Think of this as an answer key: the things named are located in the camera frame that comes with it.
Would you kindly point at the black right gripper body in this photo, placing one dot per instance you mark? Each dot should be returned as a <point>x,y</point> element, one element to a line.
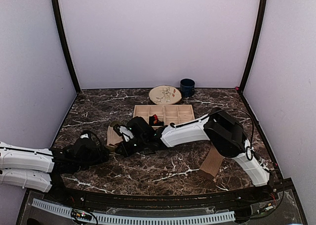
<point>141,144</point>

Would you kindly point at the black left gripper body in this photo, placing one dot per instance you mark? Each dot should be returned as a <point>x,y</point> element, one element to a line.
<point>96,160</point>

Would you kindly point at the beige striped sock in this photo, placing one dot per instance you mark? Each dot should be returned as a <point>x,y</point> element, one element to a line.
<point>113,139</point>

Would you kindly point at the black argyle sock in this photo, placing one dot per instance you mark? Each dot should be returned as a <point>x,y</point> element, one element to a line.
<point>154,121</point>

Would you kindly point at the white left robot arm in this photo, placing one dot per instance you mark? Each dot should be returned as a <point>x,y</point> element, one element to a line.
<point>40,168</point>

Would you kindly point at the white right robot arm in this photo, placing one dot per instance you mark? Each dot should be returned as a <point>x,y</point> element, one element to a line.
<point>224,131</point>

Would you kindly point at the wooden compartment tray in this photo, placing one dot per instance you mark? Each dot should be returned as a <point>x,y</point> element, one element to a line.
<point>176,114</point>

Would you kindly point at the patterned ceramic plate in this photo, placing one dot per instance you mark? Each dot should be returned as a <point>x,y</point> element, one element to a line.
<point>165,95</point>

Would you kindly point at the dark blue mug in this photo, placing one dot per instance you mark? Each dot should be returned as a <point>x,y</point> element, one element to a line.
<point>187,88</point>

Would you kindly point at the tan plain sock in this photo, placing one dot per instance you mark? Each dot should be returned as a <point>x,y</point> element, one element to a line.
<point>211,165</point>

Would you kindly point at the white slotted cable duct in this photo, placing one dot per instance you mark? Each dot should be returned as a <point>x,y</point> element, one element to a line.
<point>83,217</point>

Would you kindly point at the left black corner post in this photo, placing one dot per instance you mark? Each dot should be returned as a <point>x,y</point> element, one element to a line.
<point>64,44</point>

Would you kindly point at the black corner post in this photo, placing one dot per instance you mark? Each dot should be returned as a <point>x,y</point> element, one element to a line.
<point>64,44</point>
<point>254,44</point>

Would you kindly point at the right black corner post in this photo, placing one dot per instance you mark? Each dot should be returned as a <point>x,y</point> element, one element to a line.
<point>254,44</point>

